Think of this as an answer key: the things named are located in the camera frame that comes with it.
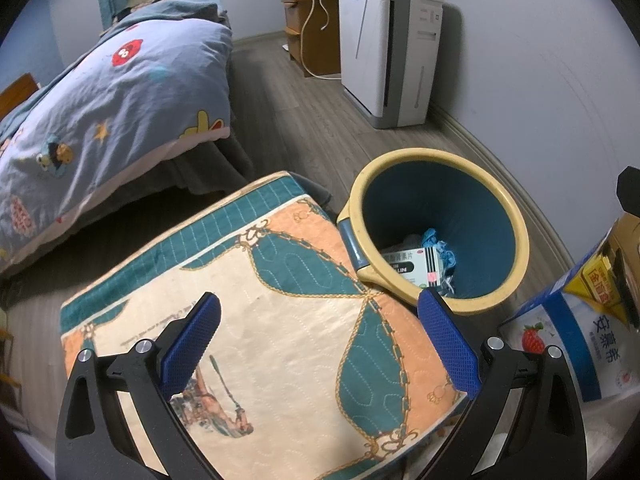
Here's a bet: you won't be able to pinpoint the blue glove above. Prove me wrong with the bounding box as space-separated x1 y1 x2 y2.
421 227 458 273

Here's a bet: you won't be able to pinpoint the white air purifier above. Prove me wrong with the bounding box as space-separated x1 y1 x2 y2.
337 0 445 130

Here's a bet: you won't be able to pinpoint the wooden cabinet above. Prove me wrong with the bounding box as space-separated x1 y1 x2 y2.
281 0 343 78

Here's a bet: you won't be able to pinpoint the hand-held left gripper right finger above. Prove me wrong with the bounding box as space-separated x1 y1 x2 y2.
417 287 588 480

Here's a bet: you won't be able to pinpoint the grey bed skirt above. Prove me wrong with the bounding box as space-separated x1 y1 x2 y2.
165 10 256 196

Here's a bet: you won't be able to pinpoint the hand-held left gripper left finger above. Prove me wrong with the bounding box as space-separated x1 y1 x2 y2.
54 291 223 480

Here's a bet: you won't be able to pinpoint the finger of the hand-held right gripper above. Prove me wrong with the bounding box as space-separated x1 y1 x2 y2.
612 247 640 333
616 165 640 221

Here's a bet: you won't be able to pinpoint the white charging cable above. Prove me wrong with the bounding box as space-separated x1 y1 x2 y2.
299 0 342 81

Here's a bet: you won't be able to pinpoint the white medicine box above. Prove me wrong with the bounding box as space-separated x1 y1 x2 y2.
382 247 443 288

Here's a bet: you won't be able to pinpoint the yellow and blue waste bin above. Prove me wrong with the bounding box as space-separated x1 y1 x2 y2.
336 148 530 317

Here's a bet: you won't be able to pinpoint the cartoon printed blue duvet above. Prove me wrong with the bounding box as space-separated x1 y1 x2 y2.
0 0 235 266

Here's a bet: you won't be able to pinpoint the blue and white milk carton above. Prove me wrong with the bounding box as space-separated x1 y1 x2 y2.
500 212 640 403

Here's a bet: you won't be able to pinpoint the quilted green and orange mat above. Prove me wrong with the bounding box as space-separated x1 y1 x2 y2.
60 171 468 476

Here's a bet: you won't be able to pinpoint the yellow packets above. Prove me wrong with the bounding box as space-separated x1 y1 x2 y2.
565 250 626 311

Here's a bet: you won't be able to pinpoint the wooden bed headboard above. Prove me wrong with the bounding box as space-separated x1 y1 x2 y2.
0 72 41 121

